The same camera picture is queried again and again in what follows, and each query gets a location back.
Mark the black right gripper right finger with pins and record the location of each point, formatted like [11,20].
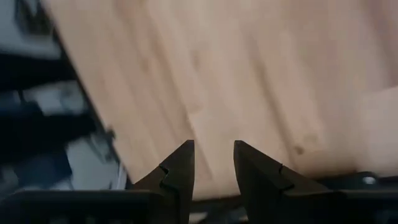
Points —
[261,186]

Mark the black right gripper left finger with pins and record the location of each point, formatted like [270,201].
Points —
[175,183]

